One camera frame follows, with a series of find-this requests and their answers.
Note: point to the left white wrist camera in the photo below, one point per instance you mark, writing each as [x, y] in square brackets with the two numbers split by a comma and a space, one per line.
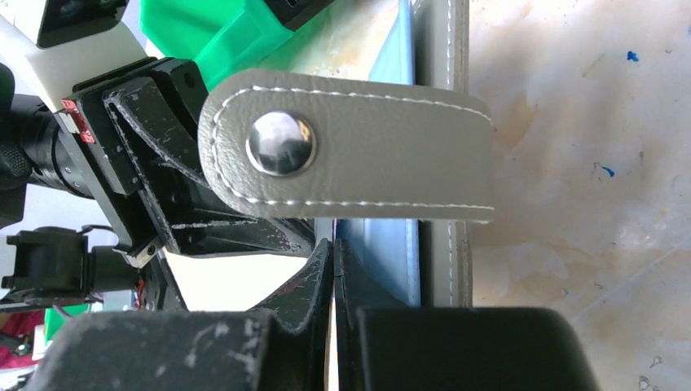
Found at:
[52, 46]

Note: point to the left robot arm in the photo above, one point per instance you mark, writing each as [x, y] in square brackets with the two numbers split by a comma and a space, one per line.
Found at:
[53, 265]

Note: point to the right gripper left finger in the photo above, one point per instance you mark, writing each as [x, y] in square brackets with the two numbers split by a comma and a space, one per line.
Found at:
[294, 327]

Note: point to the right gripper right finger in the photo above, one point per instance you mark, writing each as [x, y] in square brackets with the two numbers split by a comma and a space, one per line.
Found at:
[354, 288]

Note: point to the green plastic bin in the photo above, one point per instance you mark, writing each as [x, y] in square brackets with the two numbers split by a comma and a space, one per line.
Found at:
[222, 37]

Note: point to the black plastic bin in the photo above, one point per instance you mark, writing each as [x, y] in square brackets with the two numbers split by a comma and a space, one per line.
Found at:
[293, 14]

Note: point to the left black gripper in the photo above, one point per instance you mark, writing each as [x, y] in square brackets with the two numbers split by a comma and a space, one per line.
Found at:
[127, 140]

